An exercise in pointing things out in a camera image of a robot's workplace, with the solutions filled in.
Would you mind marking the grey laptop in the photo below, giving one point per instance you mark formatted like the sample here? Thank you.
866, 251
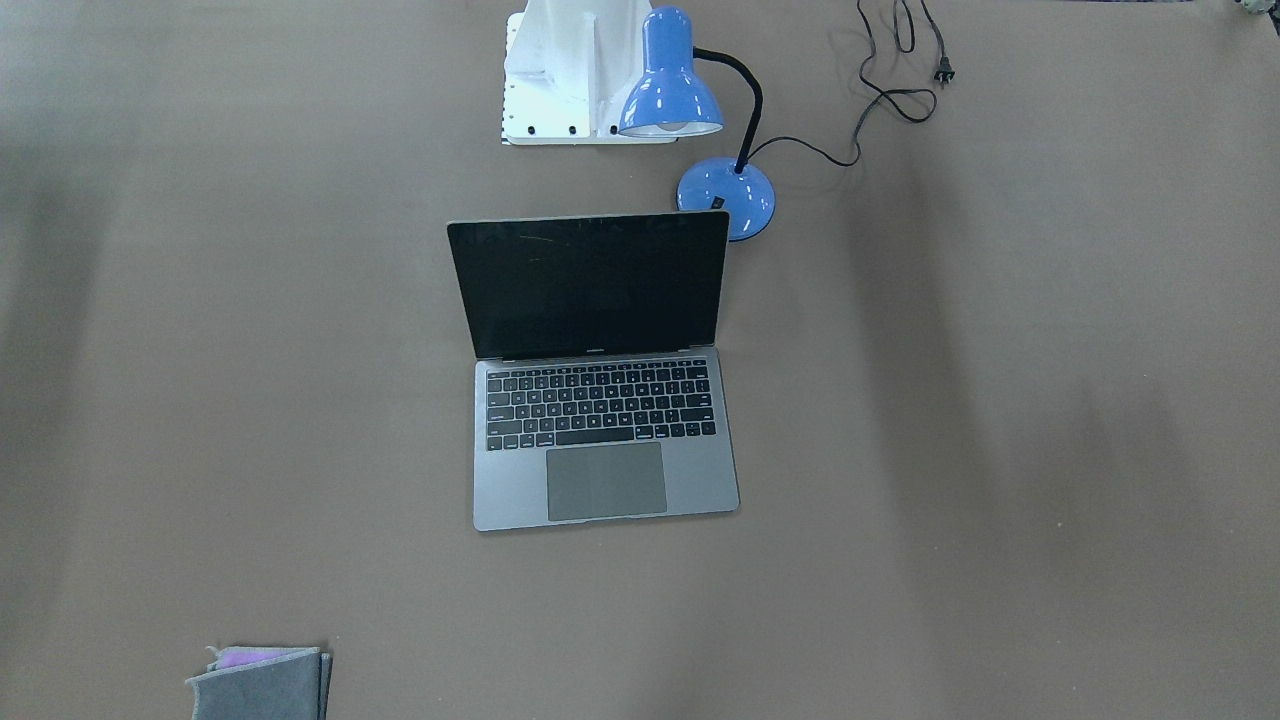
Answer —
598, 392

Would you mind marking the blue desk lamp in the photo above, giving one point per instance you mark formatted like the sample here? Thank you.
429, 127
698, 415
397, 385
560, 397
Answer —
671, 100

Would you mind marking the grey folded cloth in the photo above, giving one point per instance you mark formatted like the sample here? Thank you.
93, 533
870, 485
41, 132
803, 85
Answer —
248, 682

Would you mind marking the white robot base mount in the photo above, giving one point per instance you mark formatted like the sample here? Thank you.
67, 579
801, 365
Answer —
570, 66

